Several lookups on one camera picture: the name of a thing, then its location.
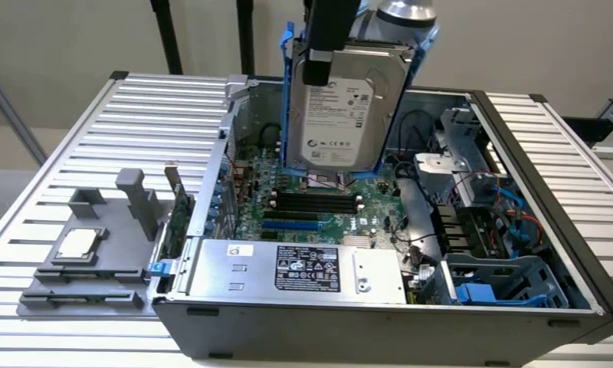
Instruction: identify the hard disk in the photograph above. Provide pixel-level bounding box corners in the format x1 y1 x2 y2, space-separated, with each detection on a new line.
277 21 441 179

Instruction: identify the grey disk bay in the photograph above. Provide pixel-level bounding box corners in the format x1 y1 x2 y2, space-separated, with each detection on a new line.
423 252 569 308

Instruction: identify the CPU socket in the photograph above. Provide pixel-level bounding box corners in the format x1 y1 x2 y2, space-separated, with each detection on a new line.
303 168 353 192

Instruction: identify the metal drive cage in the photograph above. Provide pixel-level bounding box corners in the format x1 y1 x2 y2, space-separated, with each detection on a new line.
412 107 508 195

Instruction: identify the black RAM slot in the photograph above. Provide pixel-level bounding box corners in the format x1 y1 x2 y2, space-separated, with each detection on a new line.
277 190 357 199
275 195 357 204
273 205 357 215
273 199 357 209

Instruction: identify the black expansion slot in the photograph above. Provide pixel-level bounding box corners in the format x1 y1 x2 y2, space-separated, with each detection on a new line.
261 210 323 223

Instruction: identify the green motherboard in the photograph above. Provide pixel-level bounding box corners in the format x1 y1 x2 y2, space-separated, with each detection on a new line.
233 143 440 277

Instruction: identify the blue expansion slot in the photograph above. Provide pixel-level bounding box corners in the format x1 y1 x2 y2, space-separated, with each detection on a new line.
260 219 321 232

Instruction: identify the green graphics card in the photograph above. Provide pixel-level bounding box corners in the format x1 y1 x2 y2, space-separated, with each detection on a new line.
160 160 196 262

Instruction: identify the black fan shroud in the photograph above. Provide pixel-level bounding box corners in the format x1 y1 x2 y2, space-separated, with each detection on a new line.
432 204 497 255

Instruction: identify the silver power supply unit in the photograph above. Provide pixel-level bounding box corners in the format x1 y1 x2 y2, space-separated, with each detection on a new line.
185 238 408 306

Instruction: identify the grey parts rack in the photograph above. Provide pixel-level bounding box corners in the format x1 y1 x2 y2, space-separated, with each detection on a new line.
17 167 159 317

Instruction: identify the blue case latch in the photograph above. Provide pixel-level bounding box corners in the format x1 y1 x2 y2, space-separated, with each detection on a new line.
147 259 176 278

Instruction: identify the silver CPU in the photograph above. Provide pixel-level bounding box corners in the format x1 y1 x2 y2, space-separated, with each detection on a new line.
55 228 108 259

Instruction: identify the black open PC case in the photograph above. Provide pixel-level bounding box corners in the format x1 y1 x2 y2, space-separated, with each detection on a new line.
151 74 613 362

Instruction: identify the black stand post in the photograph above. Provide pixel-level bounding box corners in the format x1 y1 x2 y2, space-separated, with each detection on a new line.
152 0 187 76
235 0 260 77

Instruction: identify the black wire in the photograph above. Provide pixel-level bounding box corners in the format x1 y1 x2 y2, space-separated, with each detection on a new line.
392 110 433 154

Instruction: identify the blue wire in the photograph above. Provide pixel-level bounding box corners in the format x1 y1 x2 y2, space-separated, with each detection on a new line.
488 179 532 248

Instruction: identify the red wire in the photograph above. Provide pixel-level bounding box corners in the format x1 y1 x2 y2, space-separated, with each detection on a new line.
513 212 545 235

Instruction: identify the grey metal frame pole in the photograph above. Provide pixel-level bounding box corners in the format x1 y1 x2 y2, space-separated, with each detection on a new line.
0 57 48 166

